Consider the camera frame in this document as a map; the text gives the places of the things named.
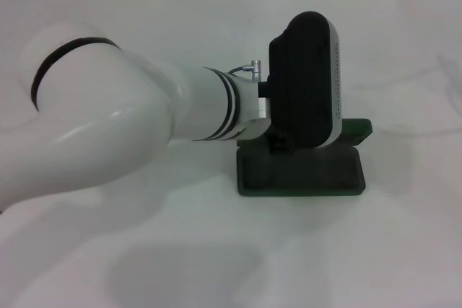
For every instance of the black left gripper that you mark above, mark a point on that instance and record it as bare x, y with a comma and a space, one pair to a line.
279, 146

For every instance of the green glasses case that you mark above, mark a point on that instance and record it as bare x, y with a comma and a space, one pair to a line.
307, 174

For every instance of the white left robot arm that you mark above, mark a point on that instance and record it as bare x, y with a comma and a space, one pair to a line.
108, 124

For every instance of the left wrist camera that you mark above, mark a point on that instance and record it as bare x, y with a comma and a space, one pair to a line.
307, 81

